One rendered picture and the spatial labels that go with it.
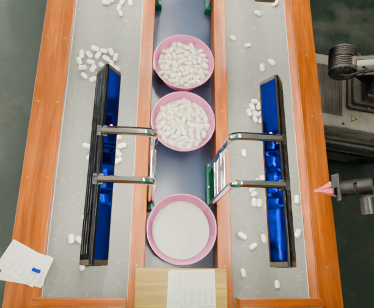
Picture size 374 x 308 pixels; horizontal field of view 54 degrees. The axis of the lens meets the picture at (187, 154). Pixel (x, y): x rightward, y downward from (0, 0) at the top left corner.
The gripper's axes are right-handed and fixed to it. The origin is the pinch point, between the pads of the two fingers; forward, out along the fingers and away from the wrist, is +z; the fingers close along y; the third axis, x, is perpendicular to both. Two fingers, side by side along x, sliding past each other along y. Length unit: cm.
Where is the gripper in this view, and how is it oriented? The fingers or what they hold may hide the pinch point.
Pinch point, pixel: (316, 190)
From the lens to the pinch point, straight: 149.3
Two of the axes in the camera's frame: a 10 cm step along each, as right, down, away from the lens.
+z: -8.3, 1.6, 5.3
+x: 5.5, 2.7, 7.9
